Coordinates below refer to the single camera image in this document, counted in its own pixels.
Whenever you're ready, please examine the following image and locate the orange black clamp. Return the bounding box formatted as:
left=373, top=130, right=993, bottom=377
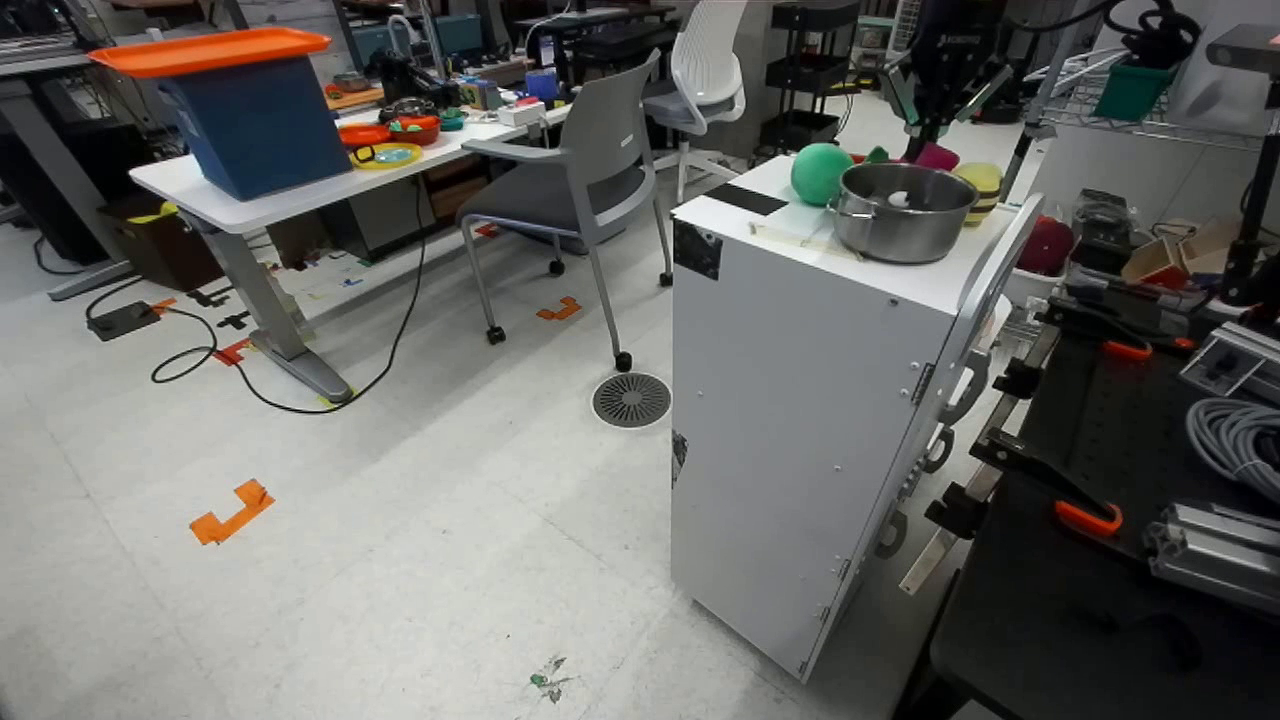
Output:
left=1050, top=298, right=1160, bottom=368
left=970, top=433, right=1130, bottom=544

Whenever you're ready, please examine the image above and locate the grey coiled cable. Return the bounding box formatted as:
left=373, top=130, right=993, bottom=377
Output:
left=1181, top=393, right=1280, bottom=503

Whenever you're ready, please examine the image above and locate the blue storage bin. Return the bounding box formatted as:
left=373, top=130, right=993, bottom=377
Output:
left=157, top=51, right=354, bottom=204

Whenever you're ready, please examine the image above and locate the orange floor tape mark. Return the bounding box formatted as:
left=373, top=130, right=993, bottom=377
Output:
left=186, top=478, right=279, bottom=551

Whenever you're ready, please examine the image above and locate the black camera stand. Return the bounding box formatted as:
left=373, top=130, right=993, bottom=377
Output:
left=1204, top=19, right=1280, bottom=313

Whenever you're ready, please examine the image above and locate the white desk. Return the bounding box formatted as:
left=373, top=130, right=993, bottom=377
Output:
left=127, top=97, right=577, bottom=407

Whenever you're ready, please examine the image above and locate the white office chair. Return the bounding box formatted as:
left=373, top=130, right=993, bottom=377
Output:
left=643, top=0, right=754, bottom=209

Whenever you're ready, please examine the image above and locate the green ball plush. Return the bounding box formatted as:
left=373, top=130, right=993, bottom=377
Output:
left=788, top=141, right=856, bottom=211

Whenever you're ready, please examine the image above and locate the aluminium extrusion bar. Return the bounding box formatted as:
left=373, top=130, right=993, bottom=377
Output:
left=1140, top=497, right=1280, bottom=617

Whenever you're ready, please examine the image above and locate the green plastic container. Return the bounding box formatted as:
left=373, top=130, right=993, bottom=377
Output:
left=1094, top=57, right=1181, bottom=124

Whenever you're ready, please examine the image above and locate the metal wire shelf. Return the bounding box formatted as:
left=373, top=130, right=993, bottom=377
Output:
left=1036, top=51, right=1280, bottom=148

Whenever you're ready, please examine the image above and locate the black shelf cart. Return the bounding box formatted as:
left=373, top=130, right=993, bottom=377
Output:
left=755, top=0, right=864, bottom=159

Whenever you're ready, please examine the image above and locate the black perforated table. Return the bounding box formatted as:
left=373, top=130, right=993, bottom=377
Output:
left=894, top=301, right=1280, bottom=720

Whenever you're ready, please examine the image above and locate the grey round floor plate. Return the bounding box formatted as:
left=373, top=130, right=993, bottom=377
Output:
left=590, top=368, right=675, bottom=433

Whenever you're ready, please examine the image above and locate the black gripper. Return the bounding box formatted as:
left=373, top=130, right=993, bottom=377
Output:
left=905, top=36, right=1007, bottom=159

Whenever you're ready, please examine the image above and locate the black power cable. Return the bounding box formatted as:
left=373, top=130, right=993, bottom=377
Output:
left=80, top=176, right=432, bottom=422

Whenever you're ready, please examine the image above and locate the orange bin lid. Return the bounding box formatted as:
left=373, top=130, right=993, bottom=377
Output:
left=89, top=19, right=335, bottom=83

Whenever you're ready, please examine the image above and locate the red bowl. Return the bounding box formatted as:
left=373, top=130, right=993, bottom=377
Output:
left=386, top=113, right=443, bottom=148

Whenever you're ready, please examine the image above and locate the black power brick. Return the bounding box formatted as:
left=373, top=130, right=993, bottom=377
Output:
left=86, top=298, right=164, bottom=344

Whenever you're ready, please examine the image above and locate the grey office chair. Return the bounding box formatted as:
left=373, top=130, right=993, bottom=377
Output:
left=458, top=51, right=675, bottom=377

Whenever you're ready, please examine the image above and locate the white cabinet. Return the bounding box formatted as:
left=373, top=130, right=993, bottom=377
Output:
left=670, top=141, right=1050, bottom=690

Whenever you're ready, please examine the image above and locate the pink plush toy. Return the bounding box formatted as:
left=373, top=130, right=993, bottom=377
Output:
left=907, top=141, right=964, bottom=176

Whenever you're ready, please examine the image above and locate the silver metal pot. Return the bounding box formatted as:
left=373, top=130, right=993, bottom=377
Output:
left=832, top=159, right=979, bottom=269

